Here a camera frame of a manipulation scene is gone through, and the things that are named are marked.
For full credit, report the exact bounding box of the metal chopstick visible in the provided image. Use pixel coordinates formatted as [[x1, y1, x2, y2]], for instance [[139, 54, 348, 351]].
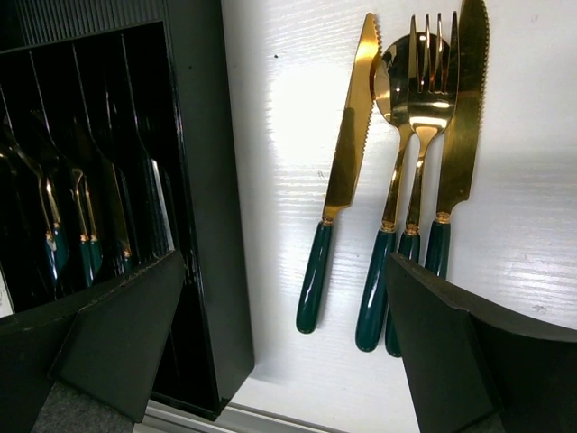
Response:
[[134, 121, 176, 258]]

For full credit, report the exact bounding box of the aluminium frame rail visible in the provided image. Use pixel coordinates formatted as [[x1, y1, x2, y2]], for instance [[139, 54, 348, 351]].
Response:
[[143, 401, 271, 433]]

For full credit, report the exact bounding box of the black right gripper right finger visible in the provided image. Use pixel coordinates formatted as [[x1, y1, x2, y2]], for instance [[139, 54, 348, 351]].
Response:
[[387, 253, 576, 432]]

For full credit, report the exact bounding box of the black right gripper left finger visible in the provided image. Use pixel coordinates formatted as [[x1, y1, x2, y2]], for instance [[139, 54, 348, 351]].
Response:
[[1, 251, 185, 432]]

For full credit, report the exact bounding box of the black cutlery tray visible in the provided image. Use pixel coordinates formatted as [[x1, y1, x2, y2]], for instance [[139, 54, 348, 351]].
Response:
[[1, 1, 254, 420]]

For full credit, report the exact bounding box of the gold fork green handle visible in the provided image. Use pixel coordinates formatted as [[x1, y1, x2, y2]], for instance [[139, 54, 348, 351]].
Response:
[[31, 107, 104, 285], [384, 11, 460, 358]]

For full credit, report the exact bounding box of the gold knife green handle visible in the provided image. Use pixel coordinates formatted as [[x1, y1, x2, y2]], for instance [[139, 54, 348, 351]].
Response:
[[296, 13, 381, 335], [71, 116, 134, 272], [425, 0, 490, 279]]

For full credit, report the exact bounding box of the gold spoon green handle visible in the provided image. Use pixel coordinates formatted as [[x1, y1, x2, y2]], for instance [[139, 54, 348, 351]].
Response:
[[354, 32, 452, 354], [3, 111, 69, 287]]

